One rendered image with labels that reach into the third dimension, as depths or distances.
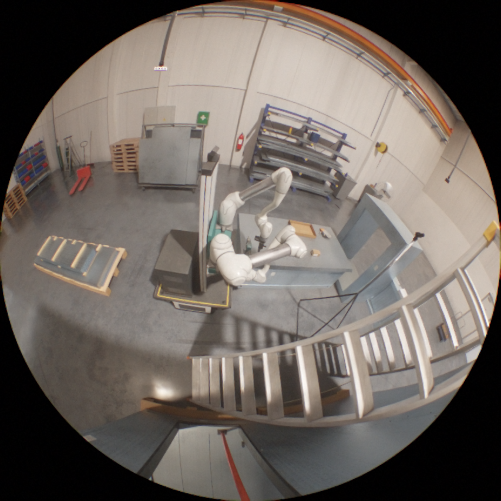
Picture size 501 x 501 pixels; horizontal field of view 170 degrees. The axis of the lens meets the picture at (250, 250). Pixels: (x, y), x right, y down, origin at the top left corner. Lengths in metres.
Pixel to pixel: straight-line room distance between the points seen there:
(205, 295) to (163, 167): 3.11
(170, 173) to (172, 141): 0.75
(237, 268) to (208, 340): 1.31
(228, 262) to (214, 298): 0.97
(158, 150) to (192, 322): 3.55
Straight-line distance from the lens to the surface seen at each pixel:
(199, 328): 2.24
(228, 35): 6.62
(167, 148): 4.14
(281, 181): 1.40
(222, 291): 2.08
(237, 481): 1.01
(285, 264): 2.11
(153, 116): 6.38
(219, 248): 1.18
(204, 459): 2.05
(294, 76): 6.31
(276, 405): 0.98
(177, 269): 1.62
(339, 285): 3.28
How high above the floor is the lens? 2.16
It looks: 46 degrees down
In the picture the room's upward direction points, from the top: 18 degrees clockwise
